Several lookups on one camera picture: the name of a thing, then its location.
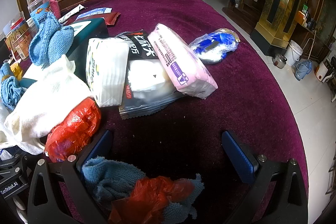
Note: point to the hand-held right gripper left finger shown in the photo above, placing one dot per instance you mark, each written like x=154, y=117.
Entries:
x=101, y=145

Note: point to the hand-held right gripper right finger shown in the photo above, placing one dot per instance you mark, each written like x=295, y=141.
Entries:
x=236, y=155

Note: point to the red plastic bag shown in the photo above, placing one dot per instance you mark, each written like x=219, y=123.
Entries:
x=73, y=129
x=152, y=197

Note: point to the blue terry towel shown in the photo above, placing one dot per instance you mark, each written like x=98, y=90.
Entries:
x=105, y=179
x=10, y=87

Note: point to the pink tissue pack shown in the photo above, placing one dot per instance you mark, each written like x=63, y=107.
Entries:
x=178, y=61

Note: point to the blue white bagged cloth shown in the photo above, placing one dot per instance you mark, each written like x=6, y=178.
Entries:
x=212, y=43

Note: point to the blue knitted cloth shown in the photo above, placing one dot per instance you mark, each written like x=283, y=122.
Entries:
x=52, y=40

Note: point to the white tissue pack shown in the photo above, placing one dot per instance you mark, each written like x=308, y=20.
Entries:
x=107, y=77

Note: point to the black wet wipe pack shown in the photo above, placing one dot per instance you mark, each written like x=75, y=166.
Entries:
x=147, y=82

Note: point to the metal kettle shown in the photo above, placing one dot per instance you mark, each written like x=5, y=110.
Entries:
x=279, y=61

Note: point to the black and white box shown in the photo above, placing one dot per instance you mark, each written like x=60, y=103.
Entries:
x=92, y=32

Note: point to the white plastic bucket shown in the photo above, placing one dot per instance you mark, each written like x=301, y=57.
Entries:
x=294, y=52

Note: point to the white orange appliance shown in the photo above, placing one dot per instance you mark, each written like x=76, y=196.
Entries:
x=323, y=73

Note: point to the dark red packet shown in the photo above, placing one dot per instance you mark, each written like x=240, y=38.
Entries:
x=111, y=18

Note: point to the blue white packet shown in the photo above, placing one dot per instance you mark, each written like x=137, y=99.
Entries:
x=94, y=12

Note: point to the white paper card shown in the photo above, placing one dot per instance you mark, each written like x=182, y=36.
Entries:
x=71, y=14

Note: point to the clear jars with red lids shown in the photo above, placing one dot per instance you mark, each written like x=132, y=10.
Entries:
x=18, y=37

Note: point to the clear jar blue label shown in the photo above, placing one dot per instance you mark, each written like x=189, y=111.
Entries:
x=39, y=12

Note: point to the pink bottle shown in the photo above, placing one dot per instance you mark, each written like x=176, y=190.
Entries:
x=54, y=6

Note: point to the maroon tablecloth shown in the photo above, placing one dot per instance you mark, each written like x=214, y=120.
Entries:
x=162, y=8

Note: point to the golden pillar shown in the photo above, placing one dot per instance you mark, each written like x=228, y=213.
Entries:
x=283, y=3

